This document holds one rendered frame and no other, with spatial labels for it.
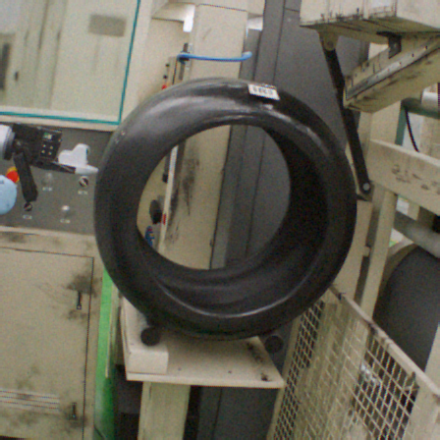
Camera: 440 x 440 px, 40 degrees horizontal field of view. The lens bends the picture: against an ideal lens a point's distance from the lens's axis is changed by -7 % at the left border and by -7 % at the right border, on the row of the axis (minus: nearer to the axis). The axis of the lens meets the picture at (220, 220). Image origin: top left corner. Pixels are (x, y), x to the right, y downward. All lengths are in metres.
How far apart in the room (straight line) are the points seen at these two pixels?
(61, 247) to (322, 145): 1.03
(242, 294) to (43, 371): 0.89
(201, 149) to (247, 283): 0.36
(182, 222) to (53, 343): 0.73
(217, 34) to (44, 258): 0.92
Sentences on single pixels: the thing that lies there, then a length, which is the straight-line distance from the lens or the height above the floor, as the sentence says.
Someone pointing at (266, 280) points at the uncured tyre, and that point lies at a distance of 1.64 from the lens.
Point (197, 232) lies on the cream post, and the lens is 1.72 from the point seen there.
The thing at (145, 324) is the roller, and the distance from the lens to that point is 1.42.
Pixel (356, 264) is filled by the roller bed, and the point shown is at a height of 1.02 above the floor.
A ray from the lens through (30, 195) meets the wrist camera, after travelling 1.39.
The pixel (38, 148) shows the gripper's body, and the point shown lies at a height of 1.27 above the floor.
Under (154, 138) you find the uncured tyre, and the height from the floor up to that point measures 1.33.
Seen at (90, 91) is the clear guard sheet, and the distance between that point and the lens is 2.01.
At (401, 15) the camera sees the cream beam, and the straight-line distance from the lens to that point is 1.15.
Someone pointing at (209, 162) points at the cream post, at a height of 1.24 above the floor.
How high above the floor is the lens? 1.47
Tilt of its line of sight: 13 degrees down
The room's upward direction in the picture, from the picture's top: 9 degrees clockwise
